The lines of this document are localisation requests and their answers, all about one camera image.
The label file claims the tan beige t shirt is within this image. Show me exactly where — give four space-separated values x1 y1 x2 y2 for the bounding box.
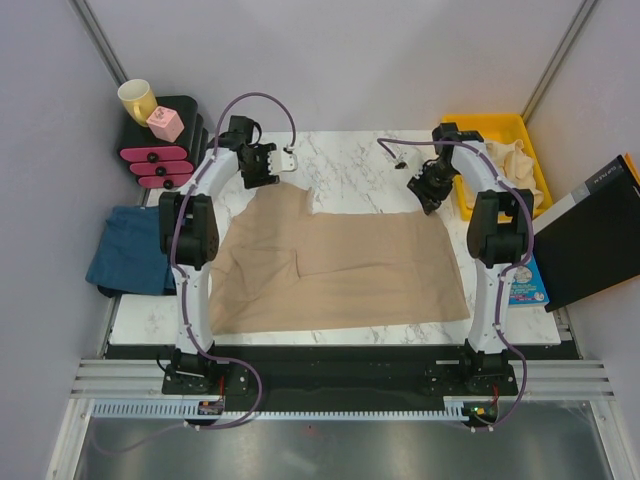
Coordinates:
209 184 470 335

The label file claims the right aluminium corner post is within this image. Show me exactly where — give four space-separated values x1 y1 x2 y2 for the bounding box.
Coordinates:
521 0 601 125

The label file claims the yellow mug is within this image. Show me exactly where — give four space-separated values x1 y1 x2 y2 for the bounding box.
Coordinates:
117 79 158 127

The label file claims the blue white booklet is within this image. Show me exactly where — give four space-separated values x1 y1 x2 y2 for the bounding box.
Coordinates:
509 256 549 308

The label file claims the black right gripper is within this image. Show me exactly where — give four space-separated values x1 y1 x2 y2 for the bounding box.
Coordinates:
406 161 457 216

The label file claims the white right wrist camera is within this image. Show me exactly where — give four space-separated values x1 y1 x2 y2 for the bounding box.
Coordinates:
394 152 415 171

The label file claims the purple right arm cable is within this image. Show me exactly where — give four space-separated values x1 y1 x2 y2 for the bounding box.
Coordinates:
376 137 535 432

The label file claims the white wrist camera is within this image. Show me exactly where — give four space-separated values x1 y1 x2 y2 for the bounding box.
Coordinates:
394 152 415 171
268 149 298 175

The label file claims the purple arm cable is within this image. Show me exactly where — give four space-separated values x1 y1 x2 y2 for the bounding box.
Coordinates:
376 137 535 432
89 92 298 455

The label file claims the cream yellow t shirt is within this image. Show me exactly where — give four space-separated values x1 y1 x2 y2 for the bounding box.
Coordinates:
485 139 544 208

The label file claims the black clip file binder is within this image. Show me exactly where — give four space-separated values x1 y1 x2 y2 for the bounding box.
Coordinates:
534 154 639 312

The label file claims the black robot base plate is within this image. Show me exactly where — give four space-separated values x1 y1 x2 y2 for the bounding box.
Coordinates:
162 346 519 414

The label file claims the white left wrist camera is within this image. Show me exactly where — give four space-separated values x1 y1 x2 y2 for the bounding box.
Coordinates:
268 149 298 175

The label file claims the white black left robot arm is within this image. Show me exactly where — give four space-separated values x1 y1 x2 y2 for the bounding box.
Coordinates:
158 115 280 393

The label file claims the black pink drawer unit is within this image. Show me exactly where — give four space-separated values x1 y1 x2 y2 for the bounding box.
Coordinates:
116 95 209 189

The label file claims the blue folded t shirt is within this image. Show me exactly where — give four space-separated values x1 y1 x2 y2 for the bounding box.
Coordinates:
85 206 176 296

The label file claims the pink cube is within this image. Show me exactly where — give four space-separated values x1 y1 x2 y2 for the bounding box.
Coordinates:
146 106 184 143

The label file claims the yellow plastic bin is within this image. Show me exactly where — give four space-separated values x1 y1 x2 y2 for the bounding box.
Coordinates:
441 114 553 218

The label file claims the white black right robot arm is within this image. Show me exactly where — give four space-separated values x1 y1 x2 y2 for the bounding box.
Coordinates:
408 123 533 357

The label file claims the left aluminium corner post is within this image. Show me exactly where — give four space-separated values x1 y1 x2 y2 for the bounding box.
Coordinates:
69 0 128 85

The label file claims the aluminium corner post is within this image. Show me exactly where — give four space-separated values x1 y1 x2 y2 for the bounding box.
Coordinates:
521 0 601 125
69 0 128 85

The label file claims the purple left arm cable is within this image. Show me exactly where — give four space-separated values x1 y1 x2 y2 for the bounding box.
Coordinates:
89 92 298 455

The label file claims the aluminium frame rail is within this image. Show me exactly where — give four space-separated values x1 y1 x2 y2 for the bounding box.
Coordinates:
71 360 614 400

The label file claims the white slotted cable duct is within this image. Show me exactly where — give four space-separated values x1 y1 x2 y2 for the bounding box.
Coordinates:
92 396 499 421

